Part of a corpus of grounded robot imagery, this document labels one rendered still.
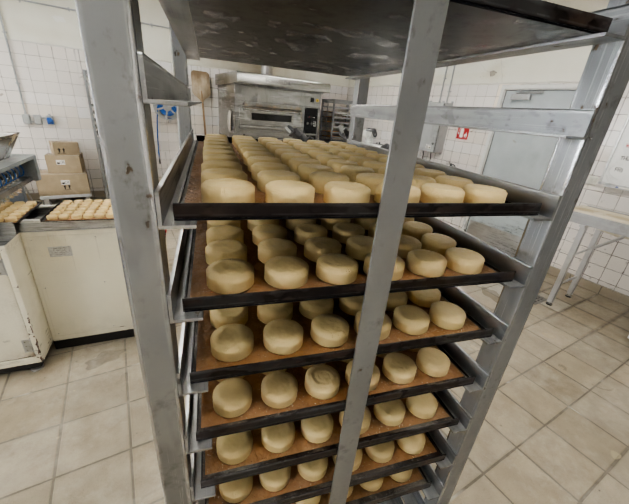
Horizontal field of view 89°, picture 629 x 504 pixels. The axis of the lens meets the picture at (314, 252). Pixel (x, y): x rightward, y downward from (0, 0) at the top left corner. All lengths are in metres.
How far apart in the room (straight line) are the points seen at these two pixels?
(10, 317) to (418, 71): 2.34
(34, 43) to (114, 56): 5.98
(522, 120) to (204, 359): 0.48
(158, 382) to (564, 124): 0.51
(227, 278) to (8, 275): 2.01
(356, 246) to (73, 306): 2.27
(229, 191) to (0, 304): 2.16
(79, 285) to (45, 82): 4.19
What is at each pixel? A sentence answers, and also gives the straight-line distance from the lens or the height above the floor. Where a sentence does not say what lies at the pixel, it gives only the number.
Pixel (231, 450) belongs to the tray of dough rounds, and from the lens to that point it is 0.52.
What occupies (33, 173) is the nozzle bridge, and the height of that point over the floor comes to 1.07.
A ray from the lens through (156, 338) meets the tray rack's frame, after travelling 0.33.
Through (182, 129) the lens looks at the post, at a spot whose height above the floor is 1.52.
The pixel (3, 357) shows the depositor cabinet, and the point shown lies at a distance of 2.60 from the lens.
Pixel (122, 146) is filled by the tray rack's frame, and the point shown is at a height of 1.55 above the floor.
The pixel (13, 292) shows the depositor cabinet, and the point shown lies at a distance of 2.35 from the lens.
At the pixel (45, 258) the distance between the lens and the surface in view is 2.42.
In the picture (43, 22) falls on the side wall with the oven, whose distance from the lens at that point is 6.26.
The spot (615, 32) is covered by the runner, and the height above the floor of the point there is 1.67.
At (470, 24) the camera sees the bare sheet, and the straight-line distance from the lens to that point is 0.41.
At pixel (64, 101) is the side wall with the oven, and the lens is 6.21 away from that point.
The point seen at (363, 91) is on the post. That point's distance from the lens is 0.96.
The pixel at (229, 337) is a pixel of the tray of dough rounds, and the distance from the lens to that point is 0.40.
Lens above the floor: 1.58
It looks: 24 degrees down
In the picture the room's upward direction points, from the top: 5 degrees clockwise
